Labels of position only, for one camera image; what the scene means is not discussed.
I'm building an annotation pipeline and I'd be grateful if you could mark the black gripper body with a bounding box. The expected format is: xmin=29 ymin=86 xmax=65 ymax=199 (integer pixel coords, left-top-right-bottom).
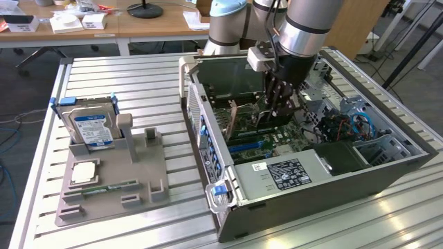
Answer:
xmin=272 ymin=53 xmax=318 ymax=85

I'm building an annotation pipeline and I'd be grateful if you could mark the black graphics card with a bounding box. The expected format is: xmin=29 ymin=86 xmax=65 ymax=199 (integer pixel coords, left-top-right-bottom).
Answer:
xmin=227 ymin=100 xmax=296 ymax=139

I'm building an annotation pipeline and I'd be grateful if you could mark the large metal disk bay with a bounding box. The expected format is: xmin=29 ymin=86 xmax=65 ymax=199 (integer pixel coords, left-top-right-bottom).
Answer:
xmin=298 ymin=58 xmax=347 ymax=125

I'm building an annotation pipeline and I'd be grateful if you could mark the green motherboard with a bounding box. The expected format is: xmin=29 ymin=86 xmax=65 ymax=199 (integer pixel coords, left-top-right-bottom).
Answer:
xmin=211 ymin=91 xmax=312 ymax=165

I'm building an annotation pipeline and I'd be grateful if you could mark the green RAM stick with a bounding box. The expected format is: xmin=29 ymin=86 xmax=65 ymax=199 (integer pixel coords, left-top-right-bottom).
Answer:
xmin=228 ymin=129 xmax=271 ymax=140
xmin=65 ymin=181 xmax=136 ymax=195

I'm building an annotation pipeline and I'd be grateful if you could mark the blue expansion slot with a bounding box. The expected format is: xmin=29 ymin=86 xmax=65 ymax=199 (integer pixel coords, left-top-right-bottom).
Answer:
xmin=228 ymin=141 xmax=266 ymax=154

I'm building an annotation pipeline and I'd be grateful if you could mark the wooden cabinet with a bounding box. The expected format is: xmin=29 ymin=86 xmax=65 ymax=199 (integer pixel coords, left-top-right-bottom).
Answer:
xmin=322 ymin=0 xmax=391 ymax=60

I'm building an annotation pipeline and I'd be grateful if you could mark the black air shroud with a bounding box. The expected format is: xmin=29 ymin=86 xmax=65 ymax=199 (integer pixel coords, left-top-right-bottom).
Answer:
xmin=311 ymin=141 xmax=374 ymax=177

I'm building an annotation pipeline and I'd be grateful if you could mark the grey power supply unit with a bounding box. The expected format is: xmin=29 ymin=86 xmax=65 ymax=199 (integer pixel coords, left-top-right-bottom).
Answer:
xmin=234 ymin=149 xmax=334 ymax=203

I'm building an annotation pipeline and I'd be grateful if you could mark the black tripod pole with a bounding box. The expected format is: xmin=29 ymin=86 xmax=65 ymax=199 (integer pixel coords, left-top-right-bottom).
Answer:
xmin=382 ymin=25 xmax=443 ymax=90

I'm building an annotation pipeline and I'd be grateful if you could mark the small metal disk bay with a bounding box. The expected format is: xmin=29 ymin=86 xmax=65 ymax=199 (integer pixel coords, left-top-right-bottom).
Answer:
xmin=352 ymin=134 xmax=414 ymax=167

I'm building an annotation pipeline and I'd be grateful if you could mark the stack of papers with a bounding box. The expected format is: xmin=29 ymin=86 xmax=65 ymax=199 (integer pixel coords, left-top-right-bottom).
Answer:
xmin=182 ymin=11 xmax=211 ymax=31

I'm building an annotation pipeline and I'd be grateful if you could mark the cardboard box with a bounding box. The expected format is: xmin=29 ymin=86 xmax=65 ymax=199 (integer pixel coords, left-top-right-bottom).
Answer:
xmin=195 ymin=0 xmax=212 ymax=17

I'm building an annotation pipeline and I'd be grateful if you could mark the open dark PC case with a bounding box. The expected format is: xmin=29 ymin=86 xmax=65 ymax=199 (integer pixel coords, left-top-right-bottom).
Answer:
xmin=178 ymin=46 xmax=438 ymax=244

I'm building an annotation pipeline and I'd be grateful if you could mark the blue case latch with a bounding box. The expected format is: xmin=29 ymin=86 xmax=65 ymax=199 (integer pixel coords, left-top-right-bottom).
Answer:
xmin=211 ymin=184 xmax=228 ymax=201

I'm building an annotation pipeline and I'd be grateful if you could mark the black lamp base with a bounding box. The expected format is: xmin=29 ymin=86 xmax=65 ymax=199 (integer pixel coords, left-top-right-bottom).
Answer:
xmin=126 ymin=0 xmax=164 ymax=19

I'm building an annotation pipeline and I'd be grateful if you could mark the hard disk in blue carrier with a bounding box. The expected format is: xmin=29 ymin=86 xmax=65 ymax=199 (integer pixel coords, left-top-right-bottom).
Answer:
xmin=49 ymin=92 xmax=122 ymax=151

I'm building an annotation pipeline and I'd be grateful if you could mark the plain white box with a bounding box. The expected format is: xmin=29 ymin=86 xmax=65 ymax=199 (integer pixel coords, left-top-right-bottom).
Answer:
xmin=82 ymin=13 xmax=107 ymax=31

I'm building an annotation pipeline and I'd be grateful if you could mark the silver CPU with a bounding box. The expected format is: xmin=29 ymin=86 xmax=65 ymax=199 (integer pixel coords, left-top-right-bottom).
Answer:
xmin=71 ymin=163 xmax=99 ymax=183

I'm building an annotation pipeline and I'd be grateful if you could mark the grey parts rack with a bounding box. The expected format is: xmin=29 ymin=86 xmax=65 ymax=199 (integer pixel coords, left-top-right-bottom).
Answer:
xmin=53 ymin=113 xmax=171 ymax=228

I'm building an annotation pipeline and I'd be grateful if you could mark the white box with round hole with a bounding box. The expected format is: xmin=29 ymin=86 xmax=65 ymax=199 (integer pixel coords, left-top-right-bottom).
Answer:
xmin=49 ymin=14 xmax=86 ymax=34

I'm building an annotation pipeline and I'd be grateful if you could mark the black chair base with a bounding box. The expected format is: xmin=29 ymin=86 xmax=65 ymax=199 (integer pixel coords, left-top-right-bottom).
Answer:
xmin=15 ymin=46 xmax=68 ymax=76

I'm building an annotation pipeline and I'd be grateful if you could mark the wooden desk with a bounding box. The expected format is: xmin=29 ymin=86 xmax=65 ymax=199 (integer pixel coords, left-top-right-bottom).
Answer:
xmin=0 ymin=0 xmax=308 ymax=57

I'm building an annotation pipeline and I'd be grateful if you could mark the white labelled box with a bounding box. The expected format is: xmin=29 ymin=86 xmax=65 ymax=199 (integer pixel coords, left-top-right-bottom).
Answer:
xmin=7 ymin=21 xmax=41 ymax=33

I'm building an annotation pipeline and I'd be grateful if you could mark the flat black box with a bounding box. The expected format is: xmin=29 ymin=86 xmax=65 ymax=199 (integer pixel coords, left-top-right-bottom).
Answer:
xmin=3 ymin=15 xmax=35 ymax=25

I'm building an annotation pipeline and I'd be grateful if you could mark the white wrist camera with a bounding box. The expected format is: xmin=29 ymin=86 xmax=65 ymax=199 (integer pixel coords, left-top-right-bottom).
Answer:
xmin=247 ymin=46 xmax=279 ymax=73

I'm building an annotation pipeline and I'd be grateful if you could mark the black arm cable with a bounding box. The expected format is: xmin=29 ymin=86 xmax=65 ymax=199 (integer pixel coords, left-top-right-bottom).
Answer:
xmin=262 ymin=0 xmax=282 ymax=74

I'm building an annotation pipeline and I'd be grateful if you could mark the blue wire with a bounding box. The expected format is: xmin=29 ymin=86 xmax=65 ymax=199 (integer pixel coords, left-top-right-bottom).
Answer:
xmin=348 ymin=113 xmax=379 ymax=139

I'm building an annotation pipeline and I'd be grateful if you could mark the white table frame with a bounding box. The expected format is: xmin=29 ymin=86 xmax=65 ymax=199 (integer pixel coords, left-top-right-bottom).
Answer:
xmin=356 ymin=0 xmax=443 ymax=71

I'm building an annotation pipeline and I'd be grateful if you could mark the white floor cable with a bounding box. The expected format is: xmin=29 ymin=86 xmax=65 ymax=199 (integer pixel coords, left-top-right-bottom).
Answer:
xmin=0 ymin=108 xmax=48 ymax=126

